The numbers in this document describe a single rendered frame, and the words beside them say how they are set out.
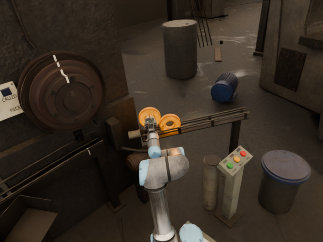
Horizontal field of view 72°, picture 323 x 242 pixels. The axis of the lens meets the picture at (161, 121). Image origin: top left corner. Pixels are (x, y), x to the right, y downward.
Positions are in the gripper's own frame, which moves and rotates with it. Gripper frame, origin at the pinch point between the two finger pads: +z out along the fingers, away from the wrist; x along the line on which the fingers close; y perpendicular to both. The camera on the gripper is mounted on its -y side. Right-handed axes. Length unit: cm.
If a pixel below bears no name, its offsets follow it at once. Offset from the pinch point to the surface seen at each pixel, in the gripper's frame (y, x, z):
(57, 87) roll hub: 45, 44, -14
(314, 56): -38, -196, 90
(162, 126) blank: -8.7, -8.4, -4.7
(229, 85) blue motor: -82, -110, 110
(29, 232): -5, 70, -66
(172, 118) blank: -2.9, -16.1, -3.2
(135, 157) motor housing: -25.2, 14.3, -16.9
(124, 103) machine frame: -0.7, 17.3, 15.7
